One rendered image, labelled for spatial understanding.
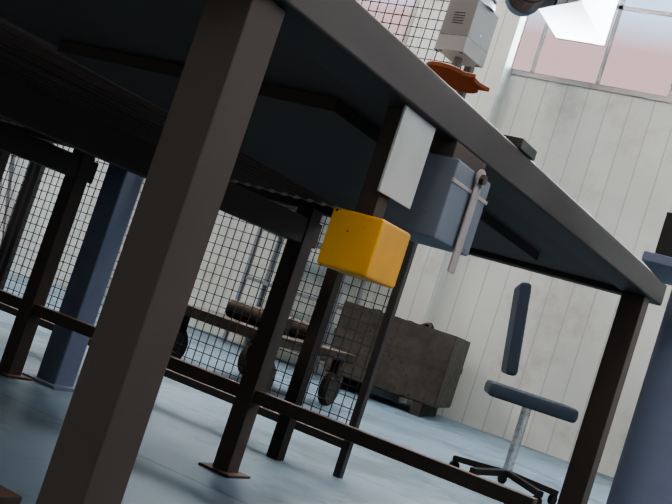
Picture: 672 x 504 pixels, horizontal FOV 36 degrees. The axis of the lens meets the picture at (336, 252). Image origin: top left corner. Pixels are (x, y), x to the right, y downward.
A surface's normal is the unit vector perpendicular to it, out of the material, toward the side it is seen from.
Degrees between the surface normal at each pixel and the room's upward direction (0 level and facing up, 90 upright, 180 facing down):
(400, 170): 90
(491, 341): 90
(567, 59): 90
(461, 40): 90
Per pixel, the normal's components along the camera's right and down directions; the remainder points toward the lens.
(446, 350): -0.25, -0.14
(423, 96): 0.83, 0.24
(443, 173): -0.47, -0.21
